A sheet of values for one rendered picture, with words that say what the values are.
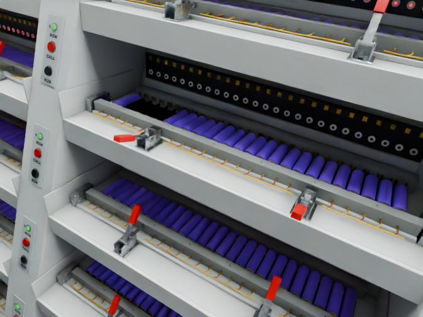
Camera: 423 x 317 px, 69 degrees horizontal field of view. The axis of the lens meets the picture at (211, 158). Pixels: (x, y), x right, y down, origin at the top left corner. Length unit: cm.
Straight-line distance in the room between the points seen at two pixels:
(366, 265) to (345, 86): 22
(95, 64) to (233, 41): 31
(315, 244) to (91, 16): 50
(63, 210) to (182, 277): 29
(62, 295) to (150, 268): 28
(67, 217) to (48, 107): 22
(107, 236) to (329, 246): 40
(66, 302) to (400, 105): 72
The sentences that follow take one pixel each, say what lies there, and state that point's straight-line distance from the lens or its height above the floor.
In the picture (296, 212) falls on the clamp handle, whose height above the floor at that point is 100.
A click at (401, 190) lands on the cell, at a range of 52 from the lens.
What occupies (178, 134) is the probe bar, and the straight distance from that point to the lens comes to 52.
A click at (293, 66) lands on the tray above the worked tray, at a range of 41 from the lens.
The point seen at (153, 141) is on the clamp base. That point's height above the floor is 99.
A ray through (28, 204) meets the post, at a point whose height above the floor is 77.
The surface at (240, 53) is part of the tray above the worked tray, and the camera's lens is 44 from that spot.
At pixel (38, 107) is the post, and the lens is 68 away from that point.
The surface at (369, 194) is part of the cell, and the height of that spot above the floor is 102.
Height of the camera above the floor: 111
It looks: 15 degrees down
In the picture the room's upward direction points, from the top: 16 degrees clockwise
